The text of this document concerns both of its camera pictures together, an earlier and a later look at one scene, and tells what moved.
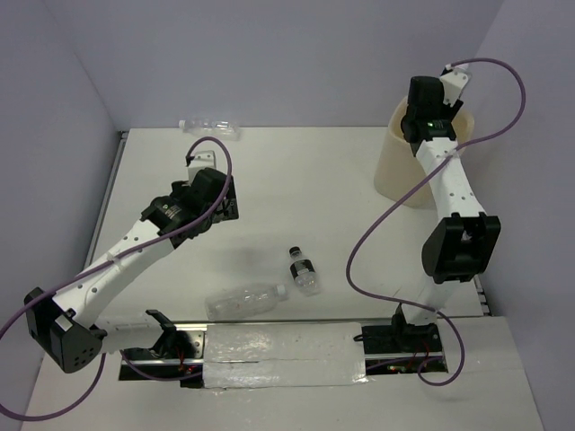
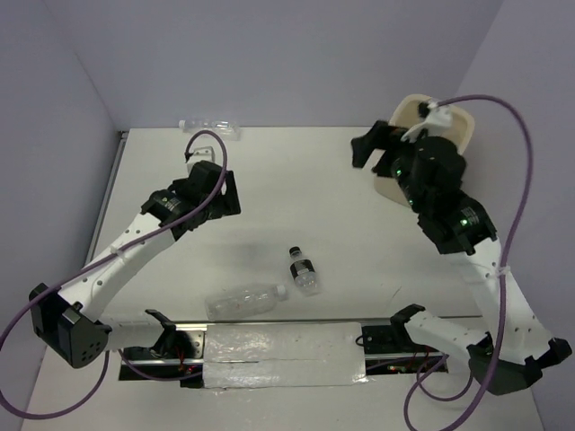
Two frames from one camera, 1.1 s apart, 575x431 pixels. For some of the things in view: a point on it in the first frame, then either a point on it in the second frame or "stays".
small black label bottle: (304, 273) stays
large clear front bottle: (243, 302) stays
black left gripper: (228, 210) stays
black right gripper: (448, 114) → (377, 137)
